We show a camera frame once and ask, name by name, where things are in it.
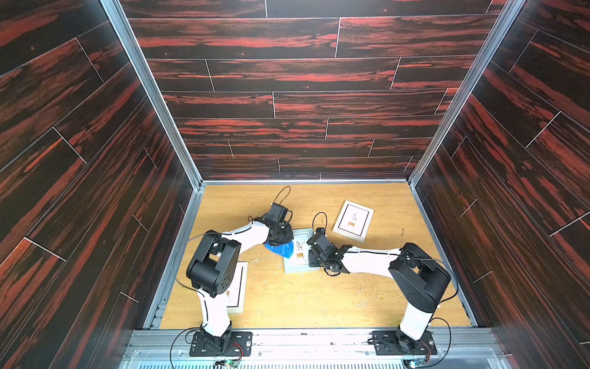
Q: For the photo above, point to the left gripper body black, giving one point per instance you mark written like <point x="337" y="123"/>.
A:
<point x="283" y="235"/>

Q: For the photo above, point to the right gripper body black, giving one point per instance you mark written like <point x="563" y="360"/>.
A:
<point x="323" y="251"/>

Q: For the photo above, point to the blue microfiber cloth black trim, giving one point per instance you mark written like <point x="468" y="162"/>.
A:
<point x="283" y="250"/>

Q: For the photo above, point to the grey-green picture frame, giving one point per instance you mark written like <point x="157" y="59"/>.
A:
<point x="299" y="260"/>

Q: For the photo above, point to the white picture frame deer print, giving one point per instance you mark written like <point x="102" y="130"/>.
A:
<point x="353" y="221"/>

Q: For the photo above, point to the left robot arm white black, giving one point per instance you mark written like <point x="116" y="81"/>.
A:
<point x="212" y="268"/>

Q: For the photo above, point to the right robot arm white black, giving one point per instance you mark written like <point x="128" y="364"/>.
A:
<point x="421" y="279"/>

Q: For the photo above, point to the white picture frame near left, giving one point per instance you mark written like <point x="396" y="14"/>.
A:
<point x="236" y="292"/>

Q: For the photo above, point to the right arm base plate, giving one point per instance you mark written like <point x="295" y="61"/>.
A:
<point x="387" y="343"/>

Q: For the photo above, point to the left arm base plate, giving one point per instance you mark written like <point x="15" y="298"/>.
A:
<point x="230" y="344"/>

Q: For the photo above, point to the aluminium front rail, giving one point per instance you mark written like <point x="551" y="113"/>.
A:
<point x="456" y="347"/>

